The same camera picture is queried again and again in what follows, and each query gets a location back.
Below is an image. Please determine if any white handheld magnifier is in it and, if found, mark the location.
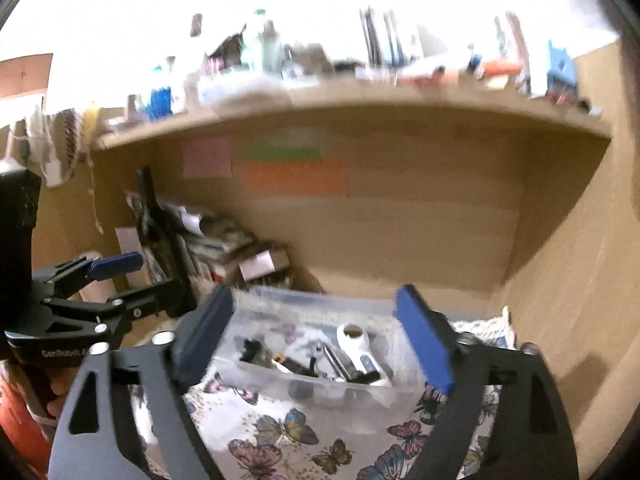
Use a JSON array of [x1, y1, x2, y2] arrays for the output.
[[336, 324, 394, 387]]

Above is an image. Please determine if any green sticky note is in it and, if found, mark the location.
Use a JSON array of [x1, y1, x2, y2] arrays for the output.
[[245, 145, 321, 161]]

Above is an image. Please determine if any orange capped tube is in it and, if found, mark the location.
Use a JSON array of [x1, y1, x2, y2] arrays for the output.
[[482, 60, 522, 77]]

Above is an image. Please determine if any white fluffy hanging strap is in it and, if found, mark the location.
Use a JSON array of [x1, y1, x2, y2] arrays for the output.
[[25, 107, 56, 181]]

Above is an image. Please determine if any pale green glass bottle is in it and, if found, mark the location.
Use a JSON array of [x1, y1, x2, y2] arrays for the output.
[[261, 20, 284, 74]]

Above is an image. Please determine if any butterfly print cloth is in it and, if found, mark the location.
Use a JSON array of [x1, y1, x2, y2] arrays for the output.
[[130, 305, 518, 480]]

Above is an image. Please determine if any blue pencil sharpener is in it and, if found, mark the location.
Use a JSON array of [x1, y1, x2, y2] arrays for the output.
[[545, 40, 579, 97]]

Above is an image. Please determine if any clear plastic storage box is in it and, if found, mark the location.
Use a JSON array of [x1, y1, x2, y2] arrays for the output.
[[212, 285, 437, 412]]

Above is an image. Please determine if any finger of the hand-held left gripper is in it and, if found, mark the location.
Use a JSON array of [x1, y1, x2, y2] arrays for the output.
[[32, 252, 144, 302], [44, 280, 197, 349]]

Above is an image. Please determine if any tall clear canister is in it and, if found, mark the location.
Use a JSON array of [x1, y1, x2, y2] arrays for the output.
[[495, 10, 532, 97]]

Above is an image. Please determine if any person's left hand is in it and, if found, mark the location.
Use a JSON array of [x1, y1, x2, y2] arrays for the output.
[[30, 362, 77, 423]]

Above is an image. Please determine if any wooden cabinet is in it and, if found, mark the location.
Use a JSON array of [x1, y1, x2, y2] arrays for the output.
[[0, 54, 54, 99]]

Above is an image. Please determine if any small white box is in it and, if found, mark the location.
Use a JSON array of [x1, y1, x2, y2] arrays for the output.
[[239, 250, 279, 282]]

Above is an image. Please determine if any white note card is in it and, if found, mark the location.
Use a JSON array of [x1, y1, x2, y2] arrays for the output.
[[115, 226, 147, 274]]

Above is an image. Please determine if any dark wine bottle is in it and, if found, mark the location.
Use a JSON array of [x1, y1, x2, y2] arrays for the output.
[[136, 166, 199, 319]]

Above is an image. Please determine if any stack of books and magazines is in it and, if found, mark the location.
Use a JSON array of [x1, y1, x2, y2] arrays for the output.
[[125, 192, 292, 287]]

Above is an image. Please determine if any clear bottle with pink cap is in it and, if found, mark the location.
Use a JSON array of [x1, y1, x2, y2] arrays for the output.
[[189, 14, 205, 62]]

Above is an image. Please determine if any pink sticky note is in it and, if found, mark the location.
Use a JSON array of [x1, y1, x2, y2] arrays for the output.
[[182, 136, 233, 179]]

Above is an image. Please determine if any clear lidded plastic container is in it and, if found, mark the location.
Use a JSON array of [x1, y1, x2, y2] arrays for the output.
[[197, 72, 297, 109]]

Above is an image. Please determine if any orange sticky note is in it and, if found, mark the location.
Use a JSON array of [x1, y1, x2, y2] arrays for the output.
[[242, 160, 349, 197]]

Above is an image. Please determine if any blue liquid glass bottle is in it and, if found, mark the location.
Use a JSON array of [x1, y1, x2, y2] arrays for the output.
[[150, 87, 174, 122]]

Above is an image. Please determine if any lace ribbon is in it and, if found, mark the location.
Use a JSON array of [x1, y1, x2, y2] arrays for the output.
[[50, 109, 85, 187]]

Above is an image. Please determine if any green pump bottle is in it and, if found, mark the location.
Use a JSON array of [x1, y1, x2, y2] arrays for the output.
[[245, 9, 271, 74]]

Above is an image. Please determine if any toothbrush blister pack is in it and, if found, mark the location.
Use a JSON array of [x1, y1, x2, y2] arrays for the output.
[[357, 6, 419, 69]]

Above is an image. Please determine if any yellow hanging cloth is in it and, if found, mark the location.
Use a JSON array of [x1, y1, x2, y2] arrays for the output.
[[82, 102, 102, 147]]

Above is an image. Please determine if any black and gold pocket tool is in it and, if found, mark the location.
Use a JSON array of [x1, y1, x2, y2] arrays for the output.
[[242, 339, 312, 377]]

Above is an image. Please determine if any wooden shelf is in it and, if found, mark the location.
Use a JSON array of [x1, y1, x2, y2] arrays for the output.
[[92, 82, 614, 152]]

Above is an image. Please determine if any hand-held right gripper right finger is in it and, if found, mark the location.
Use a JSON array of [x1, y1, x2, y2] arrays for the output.
[[395, 284, 581, 480]]

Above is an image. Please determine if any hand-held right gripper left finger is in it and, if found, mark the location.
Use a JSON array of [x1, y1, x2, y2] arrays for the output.
[[47, 284, 236, 480]]

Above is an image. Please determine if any person's left forearm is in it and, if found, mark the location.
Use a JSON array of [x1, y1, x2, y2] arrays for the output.
[[0, 377, 53, 476]]

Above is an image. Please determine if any pale pink candle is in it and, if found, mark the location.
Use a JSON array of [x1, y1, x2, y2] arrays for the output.
[[82, 280, 128, 306]]

